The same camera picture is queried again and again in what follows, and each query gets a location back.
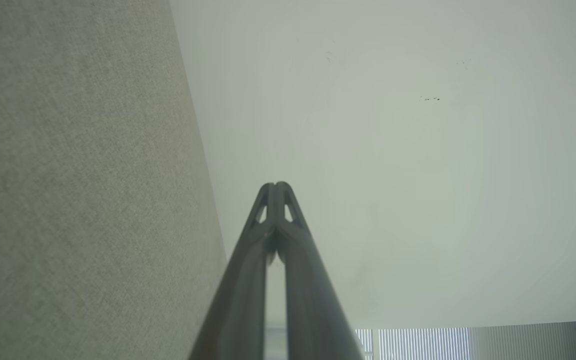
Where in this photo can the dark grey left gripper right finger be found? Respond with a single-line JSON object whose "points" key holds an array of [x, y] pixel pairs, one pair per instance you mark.
{"points": [[310, 300]]}

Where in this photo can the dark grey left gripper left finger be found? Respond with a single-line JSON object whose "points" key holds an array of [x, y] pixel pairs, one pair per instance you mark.
{"points": [[240, 295]]}

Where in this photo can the white vertical window blinds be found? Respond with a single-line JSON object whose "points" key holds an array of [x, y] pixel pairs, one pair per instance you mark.
{"points": [[418, 345]]}

